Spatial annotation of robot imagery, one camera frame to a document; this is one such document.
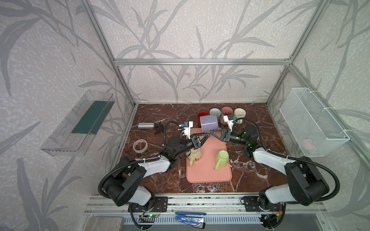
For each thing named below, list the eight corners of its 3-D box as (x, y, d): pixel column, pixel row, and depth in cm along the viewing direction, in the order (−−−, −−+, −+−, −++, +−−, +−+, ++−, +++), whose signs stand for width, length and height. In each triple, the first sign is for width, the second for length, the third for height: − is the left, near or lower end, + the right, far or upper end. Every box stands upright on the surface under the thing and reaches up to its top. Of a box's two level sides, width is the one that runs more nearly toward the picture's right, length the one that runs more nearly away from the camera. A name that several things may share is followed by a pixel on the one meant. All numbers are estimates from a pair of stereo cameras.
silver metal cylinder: (139, 130, 107) (137, 126, 104) (140, 126, 109) (138, 122, 106) (155, 130, 107) (153, 126, 104) (155, 126, 110) (154, 122, 106)
